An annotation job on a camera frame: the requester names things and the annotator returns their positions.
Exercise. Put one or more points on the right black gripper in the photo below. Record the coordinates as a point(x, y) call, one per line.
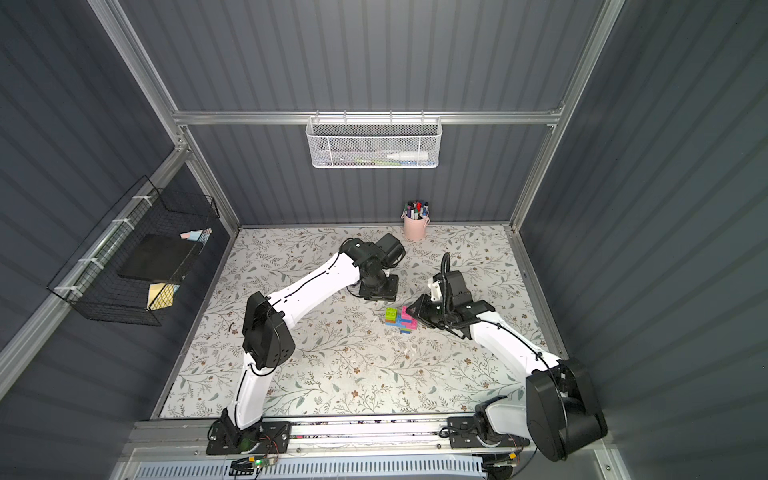
point(429, 309)

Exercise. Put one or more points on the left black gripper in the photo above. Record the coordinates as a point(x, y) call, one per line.
point(377, 288)

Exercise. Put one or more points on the pink lego brick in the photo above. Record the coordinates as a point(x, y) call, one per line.
point(407, 321)

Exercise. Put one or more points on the light blue long lego brick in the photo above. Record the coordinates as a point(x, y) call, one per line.
point(396, 323)

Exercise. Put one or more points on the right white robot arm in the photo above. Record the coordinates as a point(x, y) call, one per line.
point(559, 413)

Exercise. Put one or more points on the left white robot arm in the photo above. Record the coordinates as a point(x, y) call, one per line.
point(269, 319)

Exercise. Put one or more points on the pink pen cup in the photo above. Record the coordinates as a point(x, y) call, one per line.
point(415, 229)

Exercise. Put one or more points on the markers in cup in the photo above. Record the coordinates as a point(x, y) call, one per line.
point(416, 210)

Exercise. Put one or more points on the white tube in basket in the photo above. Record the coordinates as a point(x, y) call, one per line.
point(409, 157)

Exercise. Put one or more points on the black notebook in basket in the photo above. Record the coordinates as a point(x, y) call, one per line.
point(161, 259)

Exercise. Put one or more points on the yellow sticky note pad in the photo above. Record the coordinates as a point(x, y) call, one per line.
point(161, 295)

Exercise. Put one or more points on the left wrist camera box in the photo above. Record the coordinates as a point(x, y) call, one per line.
point(391, 251)

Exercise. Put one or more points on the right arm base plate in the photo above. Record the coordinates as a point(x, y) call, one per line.
point(467, 432)

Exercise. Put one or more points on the white wire wall basket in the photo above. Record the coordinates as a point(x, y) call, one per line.
point(348, 145)

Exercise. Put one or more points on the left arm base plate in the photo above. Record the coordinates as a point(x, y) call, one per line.
point(262, 439)

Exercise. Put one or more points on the black wire wall basket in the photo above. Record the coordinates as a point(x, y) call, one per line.
point(90, 283)

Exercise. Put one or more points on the aluminium front rail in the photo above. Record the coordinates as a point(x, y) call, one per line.
point(307, 437)

